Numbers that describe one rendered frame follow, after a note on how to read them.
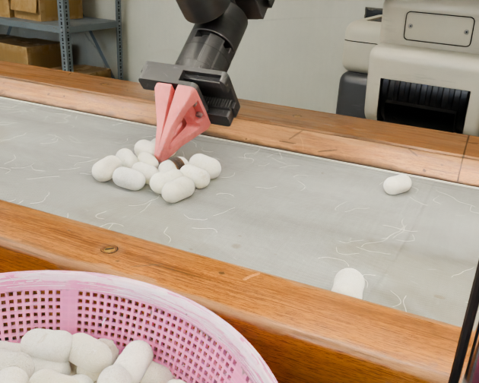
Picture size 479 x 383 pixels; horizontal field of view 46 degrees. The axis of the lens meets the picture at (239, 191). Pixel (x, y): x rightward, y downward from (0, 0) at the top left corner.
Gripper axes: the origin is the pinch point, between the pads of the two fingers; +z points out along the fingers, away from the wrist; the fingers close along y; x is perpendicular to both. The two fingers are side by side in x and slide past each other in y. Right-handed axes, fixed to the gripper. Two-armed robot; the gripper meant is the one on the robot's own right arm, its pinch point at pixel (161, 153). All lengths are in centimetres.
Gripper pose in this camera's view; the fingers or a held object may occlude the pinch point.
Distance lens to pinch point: 60.3
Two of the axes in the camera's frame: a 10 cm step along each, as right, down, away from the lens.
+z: -3.4, 8.6, -3.9
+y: 9.2, 2.0, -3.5
